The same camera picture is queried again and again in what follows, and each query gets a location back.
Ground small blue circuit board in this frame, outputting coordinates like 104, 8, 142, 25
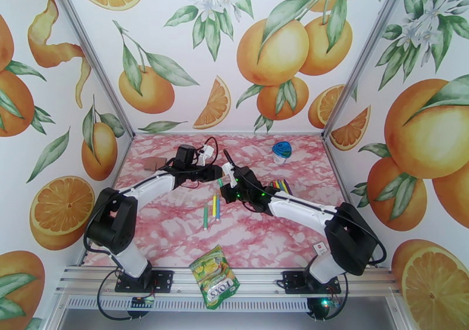
131, 295, 155, 310

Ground clear container blue lid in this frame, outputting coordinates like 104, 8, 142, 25
271, 141, 294, 166

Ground brown cardboard piece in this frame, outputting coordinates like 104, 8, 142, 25
142, 157, 168, 172

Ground aluminium mounting rail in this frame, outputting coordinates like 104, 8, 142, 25
55, 264, 404, 298

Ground aluminium frame post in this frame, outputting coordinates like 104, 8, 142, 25
43, 0, 137, 138
321, 0, 419, 140

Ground green yellow candy bag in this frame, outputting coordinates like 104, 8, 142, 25
188, 244, 242, 311

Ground black right base cable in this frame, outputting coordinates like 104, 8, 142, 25
307, 272, 352, 322

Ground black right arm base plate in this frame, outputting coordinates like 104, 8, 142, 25
281, 271, 342, 295

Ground white slotted cable duct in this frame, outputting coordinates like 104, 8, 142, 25
64, 297, 312, 313

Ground black base cable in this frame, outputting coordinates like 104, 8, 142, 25
96, 269, 157, 322
307, 272, 352, 322

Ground black left base cable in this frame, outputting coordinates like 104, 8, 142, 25
96, 269, 157, 322

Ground small circuit board with LED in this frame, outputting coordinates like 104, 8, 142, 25
317, 297, 341, 310

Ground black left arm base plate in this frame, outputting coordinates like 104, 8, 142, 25
114, 269, 174, 294

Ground black right arm cable loop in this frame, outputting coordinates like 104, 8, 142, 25
361, 226, 388, 267

